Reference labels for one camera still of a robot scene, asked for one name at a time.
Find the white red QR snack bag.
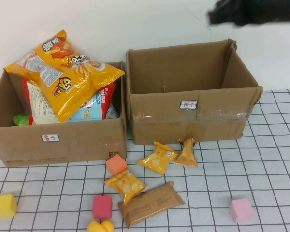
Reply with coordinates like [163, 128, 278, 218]
[103, 102, 120, 119]

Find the small gold wrapped snack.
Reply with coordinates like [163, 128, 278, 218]
[174, 137, 199, 168]

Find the white label on taped box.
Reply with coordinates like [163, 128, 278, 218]
[179, 100, 199, 111]

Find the cardboard box with chips label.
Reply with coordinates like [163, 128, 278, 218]
[0, 61, 128, 168]

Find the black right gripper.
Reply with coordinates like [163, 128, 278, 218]
[206, 0, 290, 27]

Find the yellow rubber toy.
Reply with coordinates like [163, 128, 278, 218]
[87, 220, 116, 232]

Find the large orange chips bag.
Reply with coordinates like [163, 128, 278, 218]
[4, 29, 126, 124]

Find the light pink foam cube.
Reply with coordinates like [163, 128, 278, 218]
[229, 198, 255, 224]

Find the cardboard box with taped seam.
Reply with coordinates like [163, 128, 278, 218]
[125, 38, 264, 146]

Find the green yellow snack bag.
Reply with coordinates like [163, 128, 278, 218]
[13, 113, 31, 127]

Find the white label on chips box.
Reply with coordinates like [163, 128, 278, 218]
[40, 133, 60, 143]

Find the white grid tablecloth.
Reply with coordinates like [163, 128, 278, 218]
[0, 89, 290, 232]

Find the yellow foam cube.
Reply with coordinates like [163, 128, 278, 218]
[0, 193, 18, 219]

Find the long brown biscuit package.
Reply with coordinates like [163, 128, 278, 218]
[117, 181, 186, 229]

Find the small yellow biscuit packet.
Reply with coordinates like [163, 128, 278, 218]
[103, 170, 147, 205]
[137, 141, 179, 176]

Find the orange foam cube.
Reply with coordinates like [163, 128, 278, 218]
[106, 154, 128, 176]

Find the red foam cube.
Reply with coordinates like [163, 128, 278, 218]
[92, 195, 113, 219]

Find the red blue shrimp chips bag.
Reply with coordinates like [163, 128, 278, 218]
[23, 77, 116, 125]

